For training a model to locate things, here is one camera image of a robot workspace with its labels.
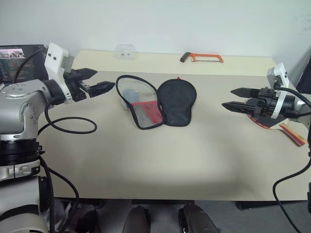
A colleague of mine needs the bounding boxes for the black table frame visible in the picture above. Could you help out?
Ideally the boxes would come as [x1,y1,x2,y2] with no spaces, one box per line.
[54,198,311,211]

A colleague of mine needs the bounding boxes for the fluffy pompom keychain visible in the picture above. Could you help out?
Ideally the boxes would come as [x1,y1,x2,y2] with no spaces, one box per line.
[121,87,158,110]

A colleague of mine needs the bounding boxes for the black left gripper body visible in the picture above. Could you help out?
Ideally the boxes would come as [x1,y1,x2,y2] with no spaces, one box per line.
[63,69,90,102]

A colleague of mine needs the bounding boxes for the clear plastic box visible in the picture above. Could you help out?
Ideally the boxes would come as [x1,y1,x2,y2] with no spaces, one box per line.
[113,44,139,60]

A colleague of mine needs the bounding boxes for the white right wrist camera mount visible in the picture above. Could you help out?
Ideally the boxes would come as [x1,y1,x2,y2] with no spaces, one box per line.
[266,62,290,119]

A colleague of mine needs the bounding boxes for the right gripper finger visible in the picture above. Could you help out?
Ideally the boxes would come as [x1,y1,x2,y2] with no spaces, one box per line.
[230,87,261,99]
[221,101,259,116]

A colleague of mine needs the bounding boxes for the dark grey panel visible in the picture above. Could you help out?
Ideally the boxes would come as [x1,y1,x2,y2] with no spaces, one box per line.
[295,46,311,92]

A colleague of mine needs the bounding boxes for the black red paddle case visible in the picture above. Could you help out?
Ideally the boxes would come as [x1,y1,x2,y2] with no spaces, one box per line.
[115,74,197,130]

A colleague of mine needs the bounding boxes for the orange hacksaw black handle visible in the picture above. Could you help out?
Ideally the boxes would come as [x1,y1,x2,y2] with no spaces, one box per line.
[180,52,225,64]

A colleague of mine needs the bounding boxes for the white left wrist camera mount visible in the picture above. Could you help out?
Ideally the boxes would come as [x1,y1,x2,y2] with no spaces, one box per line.
[44,43,75,104]

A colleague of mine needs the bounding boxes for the table tennis paddle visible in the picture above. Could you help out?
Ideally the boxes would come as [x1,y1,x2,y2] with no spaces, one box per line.
[247,113,307,148]

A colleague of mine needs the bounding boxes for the open laptop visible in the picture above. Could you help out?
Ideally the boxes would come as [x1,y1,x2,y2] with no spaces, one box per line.
[0,44,49,84]

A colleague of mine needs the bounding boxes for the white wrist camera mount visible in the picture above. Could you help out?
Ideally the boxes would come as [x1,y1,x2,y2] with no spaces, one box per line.
[44,43,75,104]
[266,62,290,119]

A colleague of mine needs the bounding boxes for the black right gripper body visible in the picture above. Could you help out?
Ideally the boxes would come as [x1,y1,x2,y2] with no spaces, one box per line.
[246,86,278,119]

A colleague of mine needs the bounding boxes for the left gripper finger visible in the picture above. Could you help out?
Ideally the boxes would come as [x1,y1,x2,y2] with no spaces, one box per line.
[86,81,116,99]
[72,68,98,81]

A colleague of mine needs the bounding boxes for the dark rounded shape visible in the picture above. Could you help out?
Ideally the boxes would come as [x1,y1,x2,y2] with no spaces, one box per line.
[121,205,152,233]
[178,203,218,233]

